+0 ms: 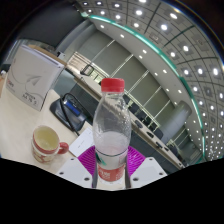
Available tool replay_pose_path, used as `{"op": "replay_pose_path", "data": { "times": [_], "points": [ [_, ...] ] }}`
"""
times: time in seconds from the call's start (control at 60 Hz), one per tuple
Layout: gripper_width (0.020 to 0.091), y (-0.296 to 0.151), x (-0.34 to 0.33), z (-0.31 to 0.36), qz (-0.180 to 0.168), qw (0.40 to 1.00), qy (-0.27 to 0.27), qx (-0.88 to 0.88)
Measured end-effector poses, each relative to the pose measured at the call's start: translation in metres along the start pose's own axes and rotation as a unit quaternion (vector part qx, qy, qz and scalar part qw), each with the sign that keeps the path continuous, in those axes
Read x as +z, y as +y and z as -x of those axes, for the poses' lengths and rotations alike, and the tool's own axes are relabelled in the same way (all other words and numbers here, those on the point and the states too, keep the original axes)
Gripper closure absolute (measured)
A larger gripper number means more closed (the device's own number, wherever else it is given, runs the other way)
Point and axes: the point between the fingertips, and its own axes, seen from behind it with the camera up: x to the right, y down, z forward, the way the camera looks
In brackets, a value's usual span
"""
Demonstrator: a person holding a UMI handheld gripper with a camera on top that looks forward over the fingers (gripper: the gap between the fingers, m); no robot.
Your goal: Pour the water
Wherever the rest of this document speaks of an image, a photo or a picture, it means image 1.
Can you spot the white printed carton box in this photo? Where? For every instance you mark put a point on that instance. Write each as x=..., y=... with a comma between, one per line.
x=31, y=75

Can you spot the white paper sheet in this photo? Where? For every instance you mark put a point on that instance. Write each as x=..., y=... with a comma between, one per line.
x=81, y=143

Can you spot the black desk conference console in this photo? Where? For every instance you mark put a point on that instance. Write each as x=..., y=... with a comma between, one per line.
x=66, y=115

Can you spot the round ceiling lights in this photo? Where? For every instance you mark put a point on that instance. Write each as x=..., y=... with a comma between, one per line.
x=185, y=48

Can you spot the red and cream mug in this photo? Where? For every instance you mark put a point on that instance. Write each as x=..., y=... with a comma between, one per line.
x=45, y=146

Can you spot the black office chairs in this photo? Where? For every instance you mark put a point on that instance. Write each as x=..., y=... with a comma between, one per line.
x=143, y=115

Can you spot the long curved conference table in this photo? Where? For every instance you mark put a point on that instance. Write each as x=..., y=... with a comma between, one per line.
x=86, y=85

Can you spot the black desk microphones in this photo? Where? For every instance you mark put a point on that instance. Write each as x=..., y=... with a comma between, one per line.
x=150, y=134

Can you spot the clear red-capped water bottle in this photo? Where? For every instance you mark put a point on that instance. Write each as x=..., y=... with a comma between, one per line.
x=111, y=133

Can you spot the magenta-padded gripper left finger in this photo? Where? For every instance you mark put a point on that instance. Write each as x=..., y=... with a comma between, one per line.
x=75, y=171

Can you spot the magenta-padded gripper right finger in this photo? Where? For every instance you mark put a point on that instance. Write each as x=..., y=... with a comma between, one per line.
x=148, y=171

